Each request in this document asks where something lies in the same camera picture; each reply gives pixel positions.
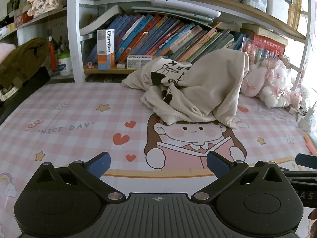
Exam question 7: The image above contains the white wooden bookshelf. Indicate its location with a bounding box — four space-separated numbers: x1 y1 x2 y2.
0 0 313 83

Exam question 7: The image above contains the wicker basket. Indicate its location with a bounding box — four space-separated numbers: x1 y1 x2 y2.
285 0 303 30

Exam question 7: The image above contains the pink white plush rabbit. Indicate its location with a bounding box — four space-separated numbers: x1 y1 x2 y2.
241 58 302 109

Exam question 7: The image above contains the red tassel charm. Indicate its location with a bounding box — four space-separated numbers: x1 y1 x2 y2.
48 22 55 58

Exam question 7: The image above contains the white storage box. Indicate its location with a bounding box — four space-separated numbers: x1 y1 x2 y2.
265 0 292 15

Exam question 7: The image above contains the cream printed t-shirt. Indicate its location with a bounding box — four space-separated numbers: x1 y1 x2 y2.
121 49 250 129

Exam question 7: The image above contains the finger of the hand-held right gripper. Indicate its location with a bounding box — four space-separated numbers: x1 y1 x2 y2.
295 153 317 166
281 169 317 179

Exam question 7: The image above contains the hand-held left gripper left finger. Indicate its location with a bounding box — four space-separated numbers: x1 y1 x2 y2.
32 152 127 202

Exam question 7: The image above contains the white orange blue carton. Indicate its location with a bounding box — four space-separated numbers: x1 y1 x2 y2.
97 29 116 70

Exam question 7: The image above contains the row of colourful books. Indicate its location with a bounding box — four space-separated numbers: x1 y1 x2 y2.
85 13 248 66

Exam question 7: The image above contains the white jar green lid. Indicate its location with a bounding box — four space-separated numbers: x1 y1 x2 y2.
57 53 73 77

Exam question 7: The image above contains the pink fluffy cushion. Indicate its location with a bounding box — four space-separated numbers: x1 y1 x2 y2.
0 43 16 63

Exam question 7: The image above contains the red patterned book set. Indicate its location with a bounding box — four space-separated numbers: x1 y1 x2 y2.
243 33 287 60

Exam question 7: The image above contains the orange highlighter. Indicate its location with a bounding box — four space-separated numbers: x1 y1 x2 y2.
304 133 317 156

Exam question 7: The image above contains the white watch strap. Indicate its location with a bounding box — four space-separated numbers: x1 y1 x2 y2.
0 85 20 102

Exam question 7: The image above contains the grey tablet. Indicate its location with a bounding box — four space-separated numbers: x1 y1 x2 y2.
130 6 214 25

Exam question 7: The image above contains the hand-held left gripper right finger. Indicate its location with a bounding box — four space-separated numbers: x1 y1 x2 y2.
191 151 289 202

